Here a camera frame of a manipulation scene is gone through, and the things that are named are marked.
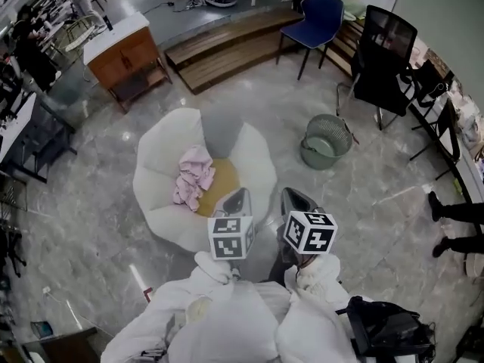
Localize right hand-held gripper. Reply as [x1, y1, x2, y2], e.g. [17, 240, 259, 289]
[279, 186, 338, 256]

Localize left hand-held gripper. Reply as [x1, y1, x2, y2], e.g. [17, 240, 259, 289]
[206, 187, 255, 260]

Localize pink clothes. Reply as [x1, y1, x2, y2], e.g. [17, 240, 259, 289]
[172, 145, 217, 213]

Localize green plastic basket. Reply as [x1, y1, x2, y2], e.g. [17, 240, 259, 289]
[299, 113, 355, 171]

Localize person's left forearm white sleeve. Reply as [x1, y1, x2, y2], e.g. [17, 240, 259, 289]
[101, 250, 281, 363]

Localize person's right forearm white sleeve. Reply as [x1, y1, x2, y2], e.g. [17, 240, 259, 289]
[275, 253, 360, 363]

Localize yellow round seat cushion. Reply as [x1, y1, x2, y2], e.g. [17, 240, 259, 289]
[196, 158, 243, 217]

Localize grey back cushion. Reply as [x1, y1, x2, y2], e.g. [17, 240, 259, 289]
[200, 107, 244, 160]

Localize white flower-shaped floor sofa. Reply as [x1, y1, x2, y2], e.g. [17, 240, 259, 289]
[132, 107, 279, 255]

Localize black bag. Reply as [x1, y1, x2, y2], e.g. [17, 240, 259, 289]
[335, 295, 436, 363]

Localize black folding chair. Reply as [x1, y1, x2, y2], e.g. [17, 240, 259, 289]
[409, 96, 463, 182]

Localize black mesh office chair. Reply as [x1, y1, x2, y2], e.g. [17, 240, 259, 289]
[335, 5, 419, 132]

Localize dark wooden steps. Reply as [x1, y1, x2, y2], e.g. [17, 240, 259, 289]
[164, 7, 306, 96]

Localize brown wooden furniture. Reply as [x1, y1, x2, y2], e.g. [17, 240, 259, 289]
[21, 327, 100, 363]

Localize wooden cabinet with white top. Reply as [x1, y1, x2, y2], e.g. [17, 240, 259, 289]
[82, 11, 173, 113]

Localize blue book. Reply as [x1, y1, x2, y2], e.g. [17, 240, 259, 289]
[29, 320, 53, 339]

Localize blue plastic chair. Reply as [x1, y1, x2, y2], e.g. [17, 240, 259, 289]
[277, 0, 346, 81]

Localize light green cushion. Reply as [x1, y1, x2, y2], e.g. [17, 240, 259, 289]
[324, 0, 368, 23]

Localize white desk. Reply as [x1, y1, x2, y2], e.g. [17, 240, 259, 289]
[0, 92, 38, 163]

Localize white wire chair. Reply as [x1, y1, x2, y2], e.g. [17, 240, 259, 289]
[63, 14, 100, 53]

